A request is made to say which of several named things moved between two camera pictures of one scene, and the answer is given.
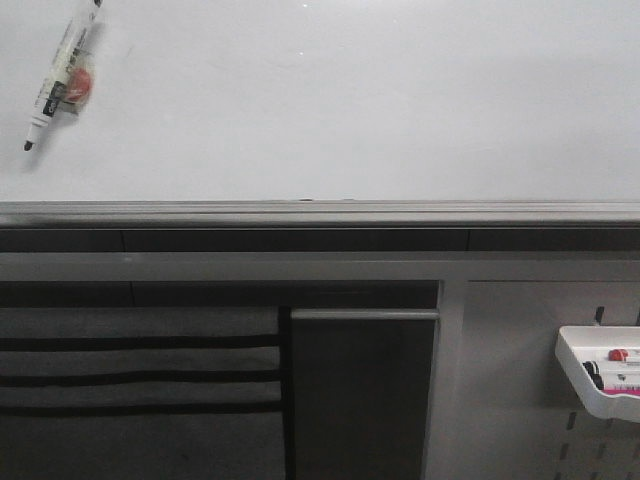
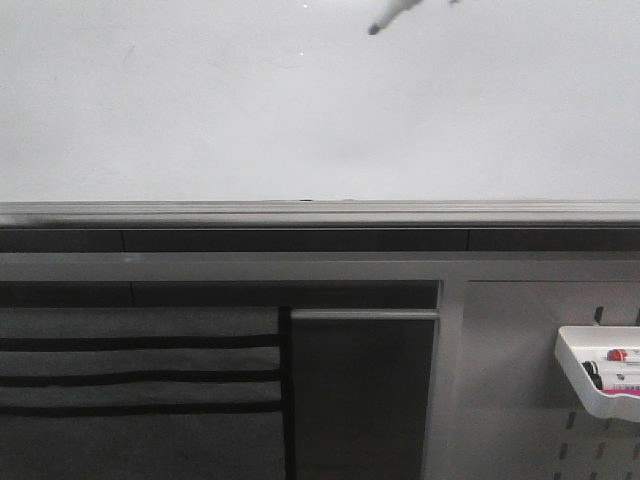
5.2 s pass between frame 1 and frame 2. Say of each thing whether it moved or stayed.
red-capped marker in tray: stayed
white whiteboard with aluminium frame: stayed
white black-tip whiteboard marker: moved
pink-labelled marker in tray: stayed
